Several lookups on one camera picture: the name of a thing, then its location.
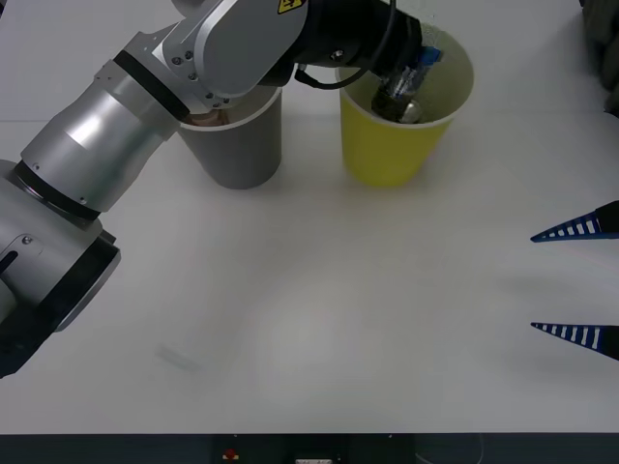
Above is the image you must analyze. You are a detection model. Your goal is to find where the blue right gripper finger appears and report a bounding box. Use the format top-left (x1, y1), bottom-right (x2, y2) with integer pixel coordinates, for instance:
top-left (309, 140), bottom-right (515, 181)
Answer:
top-left (530, 322), bottom-right (619, 362)
top-left (530, 200), bottom-right (619, 243)

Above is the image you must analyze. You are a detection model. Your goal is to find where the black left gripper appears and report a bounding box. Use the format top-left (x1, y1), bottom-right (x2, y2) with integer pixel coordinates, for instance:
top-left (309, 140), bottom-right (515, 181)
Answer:
top-left (381, 3), bottom-right (444, 83)

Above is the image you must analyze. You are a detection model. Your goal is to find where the silver and black drink can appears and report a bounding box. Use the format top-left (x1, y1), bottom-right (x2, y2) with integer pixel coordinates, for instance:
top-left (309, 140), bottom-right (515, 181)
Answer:
top-left (370, 65), bottom-right (427, 118)

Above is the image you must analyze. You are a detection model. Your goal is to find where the yellow-green plastic waste bin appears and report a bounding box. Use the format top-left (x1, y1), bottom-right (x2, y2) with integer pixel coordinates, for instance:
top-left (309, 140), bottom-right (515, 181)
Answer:
top-left (336, 21), bottom-right (478, 189)

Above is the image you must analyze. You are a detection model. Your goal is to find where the person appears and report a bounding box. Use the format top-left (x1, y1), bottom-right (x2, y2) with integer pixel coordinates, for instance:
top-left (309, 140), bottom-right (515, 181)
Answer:
top-left (578, 0), bottom-right (619, 117)

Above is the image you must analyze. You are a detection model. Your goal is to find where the grey plastic waste bin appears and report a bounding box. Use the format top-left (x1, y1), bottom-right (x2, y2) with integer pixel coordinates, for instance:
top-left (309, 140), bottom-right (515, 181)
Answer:
top-left (178, 84), bottom-right (284, 190)

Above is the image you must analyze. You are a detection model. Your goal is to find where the red-capped plastic bottle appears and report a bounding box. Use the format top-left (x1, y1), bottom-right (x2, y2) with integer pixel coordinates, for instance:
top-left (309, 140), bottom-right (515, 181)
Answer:
top-left (187, 107), bottom-right (231, 128)

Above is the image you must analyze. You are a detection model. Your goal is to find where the black robot torso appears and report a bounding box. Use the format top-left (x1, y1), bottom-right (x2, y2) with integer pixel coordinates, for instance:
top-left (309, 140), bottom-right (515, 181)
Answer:
top-left (211, 433), bottom-right (417, 464)

